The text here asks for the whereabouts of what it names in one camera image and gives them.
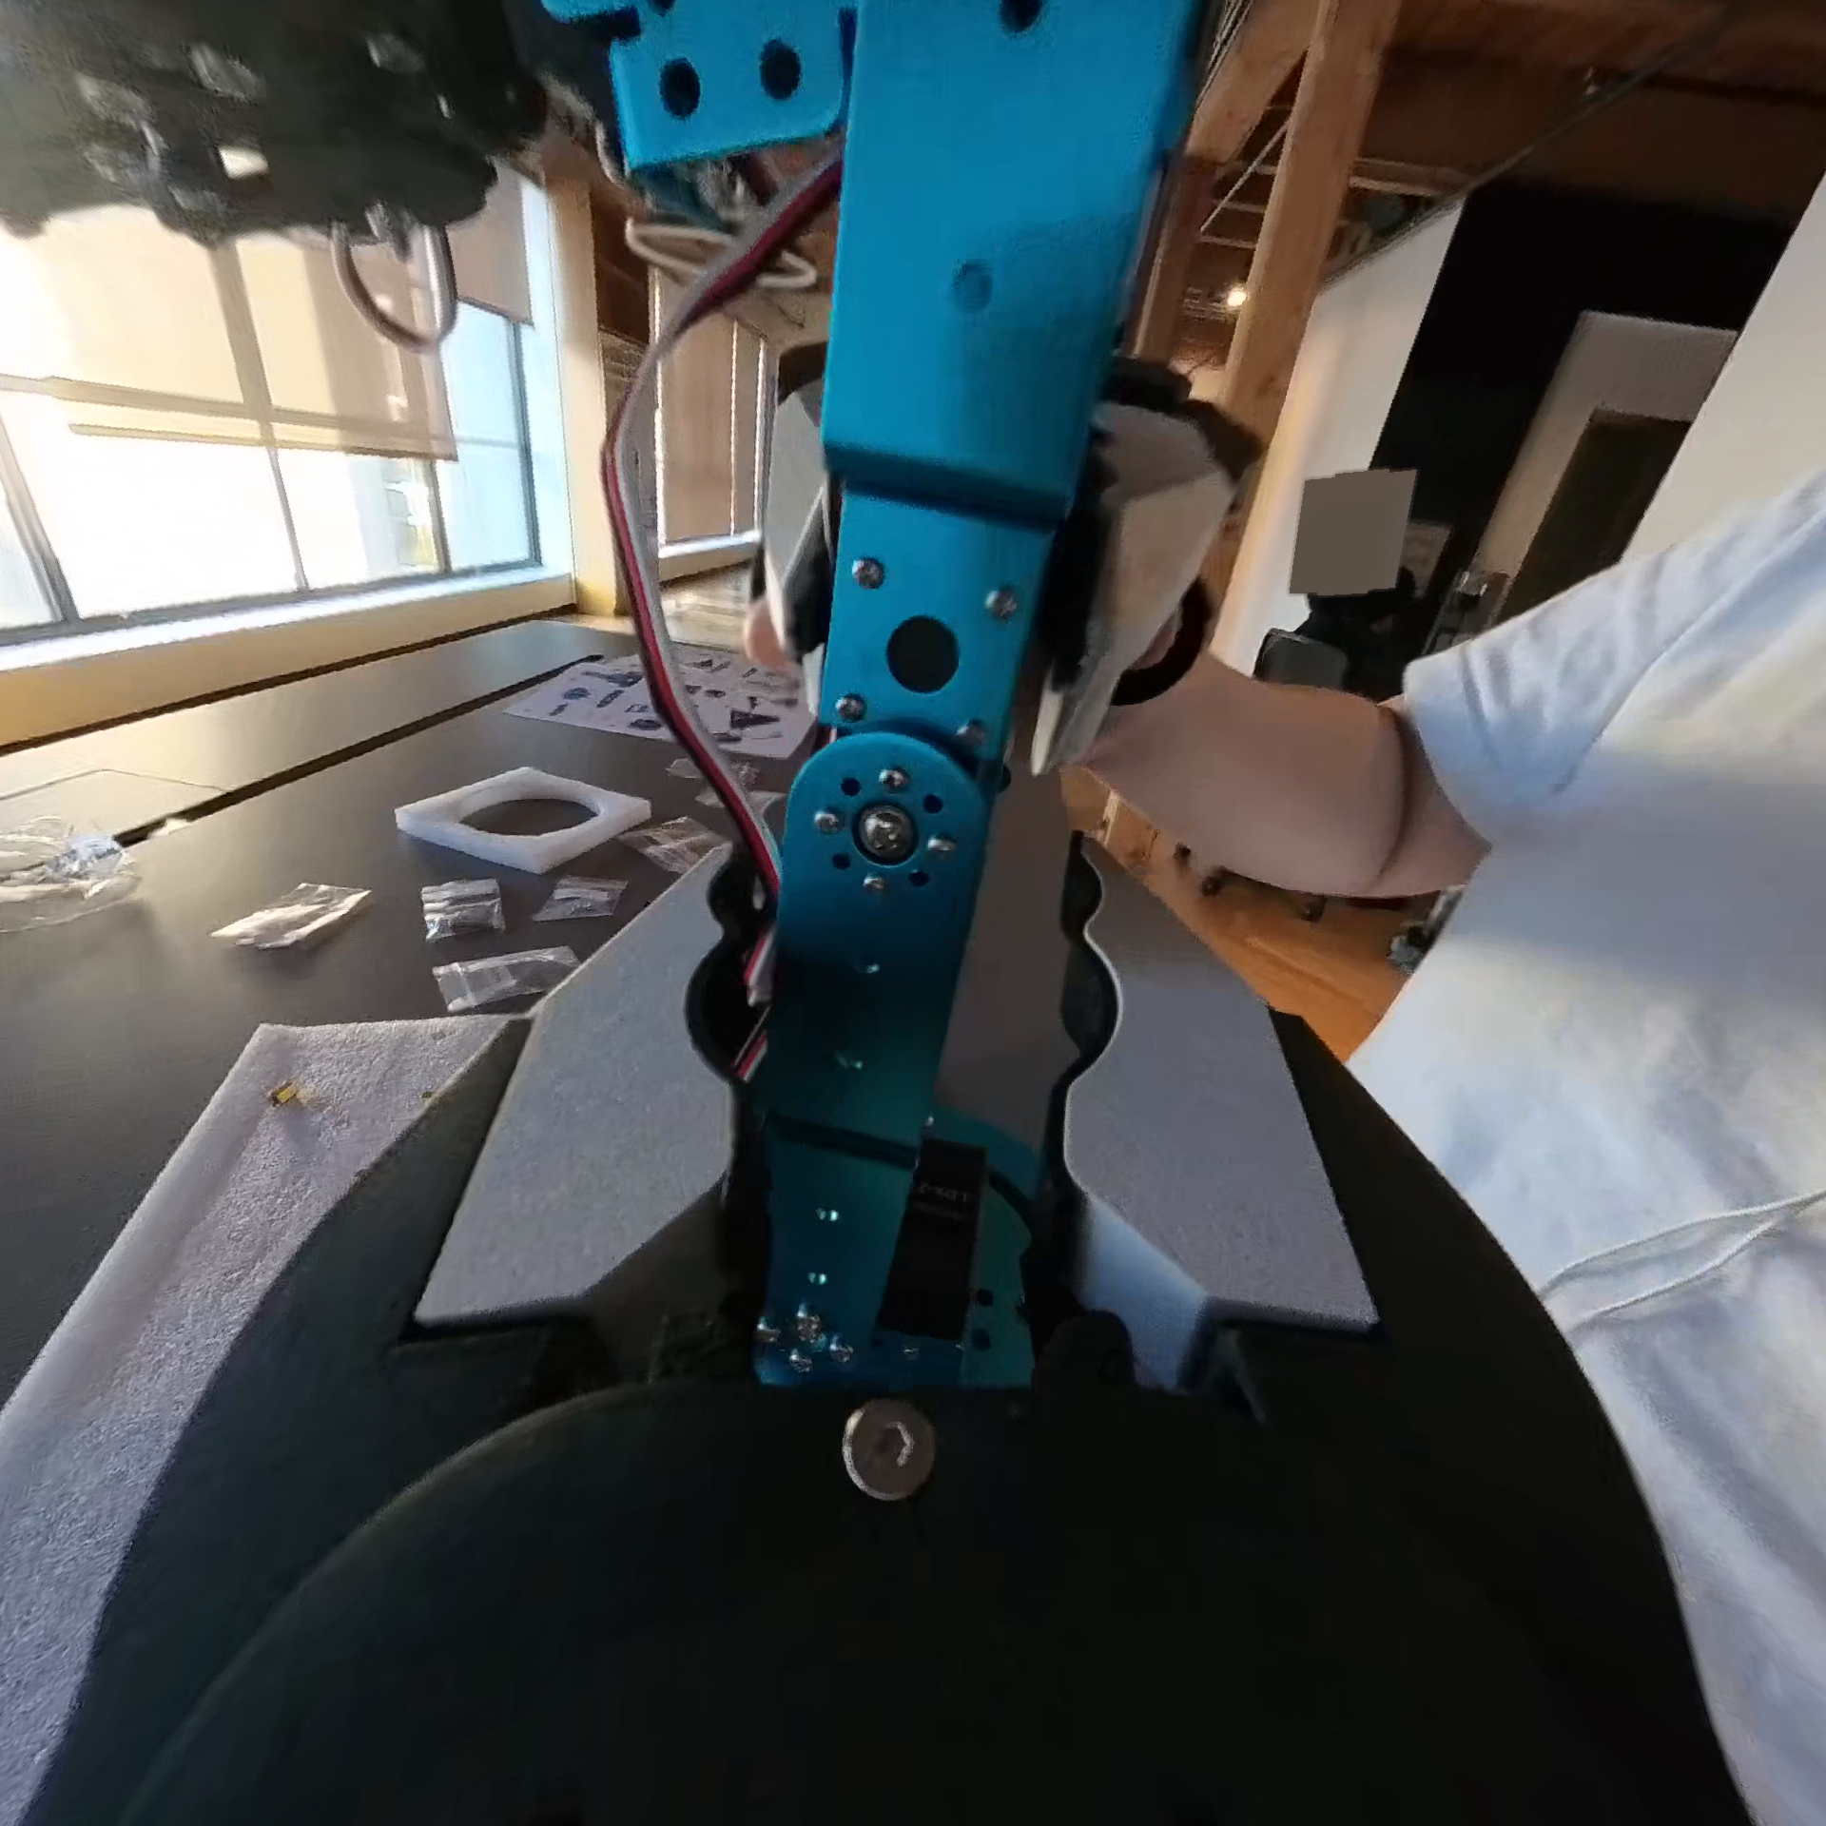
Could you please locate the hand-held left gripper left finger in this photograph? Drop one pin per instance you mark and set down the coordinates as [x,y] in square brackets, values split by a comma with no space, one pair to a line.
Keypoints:
[602,1139]

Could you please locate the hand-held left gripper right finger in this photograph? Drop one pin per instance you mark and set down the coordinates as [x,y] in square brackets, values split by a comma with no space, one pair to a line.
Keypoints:
[1229,1139]

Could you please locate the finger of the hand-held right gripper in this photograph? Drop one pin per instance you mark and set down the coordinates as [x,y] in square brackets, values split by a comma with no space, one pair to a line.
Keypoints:
[1158,541]
[802,469]

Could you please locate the blue toy robot arm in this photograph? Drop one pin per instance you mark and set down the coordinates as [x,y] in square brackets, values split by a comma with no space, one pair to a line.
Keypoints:
[971,215]

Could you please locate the robot arm instruction booklet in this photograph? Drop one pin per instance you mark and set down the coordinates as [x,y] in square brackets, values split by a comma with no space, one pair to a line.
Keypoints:
[570,700]

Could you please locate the person's right forearm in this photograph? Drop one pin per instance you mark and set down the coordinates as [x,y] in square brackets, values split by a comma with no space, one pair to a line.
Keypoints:
[1355,784]

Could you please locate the person's right hand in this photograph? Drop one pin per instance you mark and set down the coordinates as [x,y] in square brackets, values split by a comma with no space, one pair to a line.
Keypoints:
[1185,754]

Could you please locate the scattered small screw bags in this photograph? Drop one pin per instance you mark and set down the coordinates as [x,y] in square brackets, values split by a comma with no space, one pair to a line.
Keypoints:
[497,977]

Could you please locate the black swivel office chair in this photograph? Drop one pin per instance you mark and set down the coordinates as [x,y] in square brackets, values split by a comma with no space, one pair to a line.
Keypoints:
[1343,627]

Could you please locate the white foam square with hole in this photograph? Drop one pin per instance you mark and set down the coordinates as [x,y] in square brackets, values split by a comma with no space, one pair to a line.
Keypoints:
[429,823]

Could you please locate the white foam sheet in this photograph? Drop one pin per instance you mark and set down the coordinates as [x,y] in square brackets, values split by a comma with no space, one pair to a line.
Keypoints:
[217,1213]

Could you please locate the person's white clothing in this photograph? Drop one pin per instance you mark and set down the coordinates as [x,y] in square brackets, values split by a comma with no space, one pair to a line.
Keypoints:
[1642,998]

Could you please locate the crumpled clear plastic wrap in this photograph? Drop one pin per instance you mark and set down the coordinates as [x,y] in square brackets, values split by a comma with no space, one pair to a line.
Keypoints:
[72,864]

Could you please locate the large glass window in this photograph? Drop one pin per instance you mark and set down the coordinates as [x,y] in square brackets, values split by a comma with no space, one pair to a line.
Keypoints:
[143,499]

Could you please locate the wooden support post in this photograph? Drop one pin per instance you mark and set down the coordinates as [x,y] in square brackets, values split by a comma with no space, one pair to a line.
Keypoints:
[1311,215]

